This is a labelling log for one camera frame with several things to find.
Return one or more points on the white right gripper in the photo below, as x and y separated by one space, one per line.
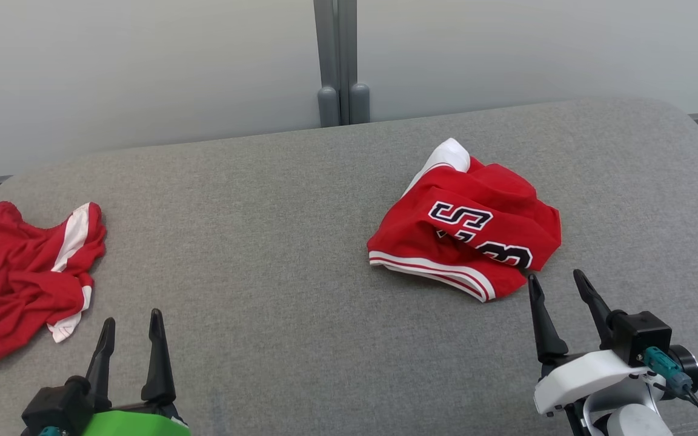
585 378

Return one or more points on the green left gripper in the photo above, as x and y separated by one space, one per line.
137 424

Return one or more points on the red jersey with number print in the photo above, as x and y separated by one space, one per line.
482 200

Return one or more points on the red shorts with white stripe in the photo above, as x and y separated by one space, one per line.
9 272

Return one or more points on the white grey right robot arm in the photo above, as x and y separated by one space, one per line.
634 424

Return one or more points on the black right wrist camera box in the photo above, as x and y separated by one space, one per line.
643 336

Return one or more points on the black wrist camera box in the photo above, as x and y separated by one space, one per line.
643 336
55 406

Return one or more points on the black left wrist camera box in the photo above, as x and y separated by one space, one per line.
55 406

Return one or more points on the teal left camera connector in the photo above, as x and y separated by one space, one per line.
50 431

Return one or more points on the teal camera connector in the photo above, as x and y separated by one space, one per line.
664 366
50 431

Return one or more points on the teal right camera connector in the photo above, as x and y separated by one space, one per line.
664 366

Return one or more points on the grey partition post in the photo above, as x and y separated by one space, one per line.
355 72
328 72

